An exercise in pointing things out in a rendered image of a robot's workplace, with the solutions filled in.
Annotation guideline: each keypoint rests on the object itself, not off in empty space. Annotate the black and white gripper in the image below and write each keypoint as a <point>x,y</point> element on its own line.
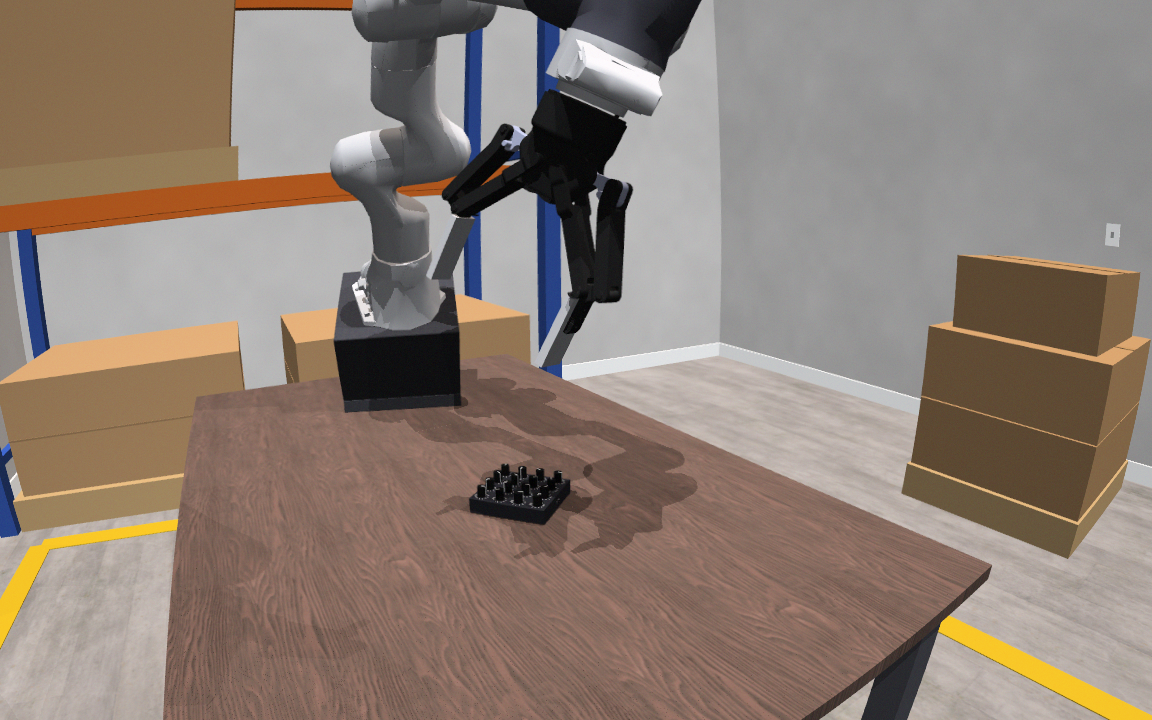
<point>573,174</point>

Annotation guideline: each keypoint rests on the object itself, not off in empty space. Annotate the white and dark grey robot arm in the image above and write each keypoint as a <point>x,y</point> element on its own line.
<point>615,48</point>

